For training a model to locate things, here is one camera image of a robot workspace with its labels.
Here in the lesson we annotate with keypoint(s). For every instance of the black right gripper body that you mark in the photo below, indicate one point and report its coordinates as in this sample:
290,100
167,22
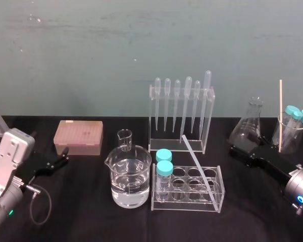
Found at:
272,161

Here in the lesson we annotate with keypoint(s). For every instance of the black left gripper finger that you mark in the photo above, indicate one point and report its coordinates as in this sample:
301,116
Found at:
58,163

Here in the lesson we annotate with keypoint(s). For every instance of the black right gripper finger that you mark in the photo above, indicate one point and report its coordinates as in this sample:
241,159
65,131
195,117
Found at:
241,155
258,141

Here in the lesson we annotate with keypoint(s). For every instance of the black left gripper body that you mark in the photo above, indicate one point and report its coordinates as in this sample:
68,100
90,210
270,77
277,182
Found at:
32,167

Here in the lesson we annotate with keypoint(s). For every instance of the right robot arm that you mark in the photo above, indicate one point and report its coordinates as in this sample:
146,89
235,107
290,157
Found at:
301,187

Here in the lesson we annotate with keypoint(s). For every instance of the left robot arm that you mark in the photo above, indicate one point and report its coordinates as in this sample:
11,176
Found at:
7,161

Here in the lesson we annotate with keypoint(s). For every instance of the clear glass stirring rod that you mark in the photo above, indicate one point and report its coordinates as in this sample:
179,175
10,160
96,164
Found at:
199,166

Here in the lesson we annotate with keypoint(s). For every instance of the clear glass conical flask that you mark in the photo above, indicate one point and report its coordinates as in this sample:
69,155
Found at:
248,123

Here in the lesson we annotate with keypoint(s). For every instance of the glass beaker holding tubes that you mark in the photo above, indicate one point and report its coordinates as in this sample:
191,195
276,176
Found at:
293,138

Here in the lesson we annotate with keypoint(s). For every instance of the translucent pink pipette tip box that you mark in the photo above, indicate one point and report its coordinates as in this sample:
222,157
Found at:
78,136

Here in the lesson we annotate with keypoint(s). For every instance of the thin pale wooden stick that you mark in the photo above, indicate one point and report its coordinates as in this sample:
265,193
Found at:
280,113

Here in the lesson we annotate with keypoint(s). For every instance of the clear acrylic pipette stand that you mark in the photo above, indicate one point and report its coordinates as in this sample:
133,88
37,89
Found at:
176,145

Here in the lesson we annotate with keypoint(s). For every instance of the black table cloth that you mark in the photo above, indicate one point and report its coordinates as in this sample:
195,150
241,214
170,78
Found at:
91,221

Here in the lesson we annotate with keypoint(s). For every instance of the clear acrylic tube rack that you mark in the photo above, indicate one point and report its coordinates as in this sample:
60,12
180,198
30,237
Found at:
192,201

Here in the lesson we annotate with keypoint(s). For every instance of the small empty glass beaker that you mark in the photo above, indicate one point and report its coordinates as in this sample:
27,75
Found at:
124,140

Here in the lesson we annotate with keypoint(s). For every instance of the large glass beaker with water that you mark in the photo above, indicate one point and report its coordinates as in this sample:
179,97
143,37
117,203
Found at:
128,181

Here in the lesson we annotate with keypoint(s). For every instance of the short clear plastic pipette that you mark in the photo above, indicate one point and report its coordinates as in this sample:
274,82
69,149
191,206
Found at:
157,100

